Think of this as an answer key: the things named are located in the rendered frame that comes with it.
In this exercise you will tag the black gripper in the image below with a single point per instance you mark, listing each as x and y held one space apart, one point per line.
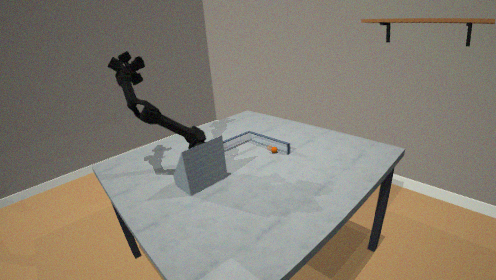
125 57

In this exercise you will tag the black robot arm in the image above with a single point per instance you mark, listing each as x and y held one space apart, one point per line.
150 114

